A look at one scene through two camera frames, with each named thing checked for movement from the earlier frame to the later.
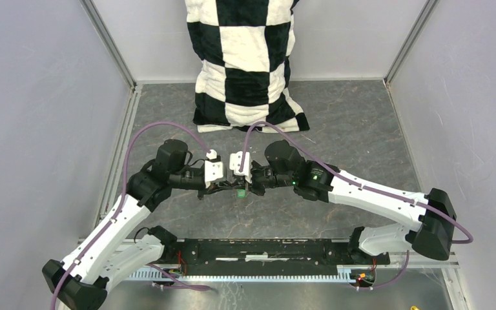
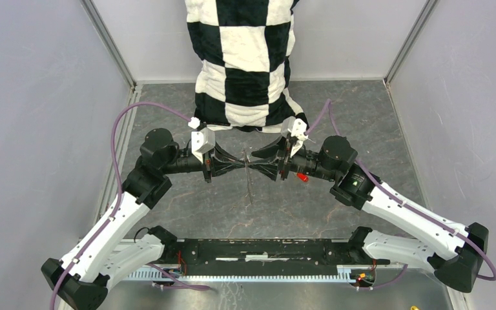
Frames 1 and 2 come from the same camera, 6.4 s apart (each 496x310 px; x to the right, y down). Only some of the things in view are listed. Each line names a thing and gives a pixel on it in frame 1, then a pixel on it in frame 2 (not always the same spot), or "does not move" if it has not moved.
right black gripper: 252,187 -> 279,149
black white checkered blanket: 244,49 does not move
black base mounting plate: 264,256 does not move
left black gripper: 217,186 -> 214,166
